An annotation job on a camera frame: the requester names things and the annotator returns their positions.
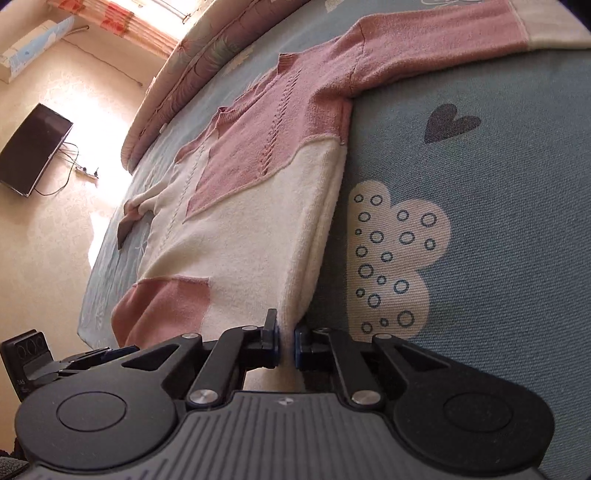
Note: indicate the pink and white knit sweater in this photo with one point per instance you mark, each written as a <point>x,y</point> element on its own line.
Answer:
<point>254,207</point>

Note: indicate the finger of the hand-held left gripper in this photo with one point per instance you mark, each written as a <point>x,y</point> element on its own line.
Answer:
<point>117,353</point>

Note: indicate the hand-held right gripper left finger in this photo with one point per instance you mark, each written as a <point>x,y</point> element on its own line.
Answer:
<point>277,344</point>

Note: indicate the white air conditioner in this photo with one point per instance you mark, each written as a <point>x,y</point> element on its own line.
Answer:
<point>37,46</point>

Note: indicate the bed with blue floral sheet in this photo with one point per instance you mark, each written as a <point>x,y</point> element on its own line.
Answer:
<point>508,184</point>

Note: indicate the pink floral curtain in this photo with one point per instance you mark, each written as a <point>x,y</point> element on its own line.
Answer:
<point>120,23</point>

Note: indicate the white power strip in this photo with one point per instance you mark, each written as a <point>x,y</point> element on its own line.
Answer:
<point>87,173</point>

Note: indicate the folded pink floral quilt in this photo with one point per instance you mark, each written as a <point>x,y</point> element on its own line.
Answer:
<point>194,69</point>

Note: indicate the black wall television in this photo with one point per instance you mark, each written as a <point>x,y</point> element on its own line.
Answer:
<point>32,147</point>

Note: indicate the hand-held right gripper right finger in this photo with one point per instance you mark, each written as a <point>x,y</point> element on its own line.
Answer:
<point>298,346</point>

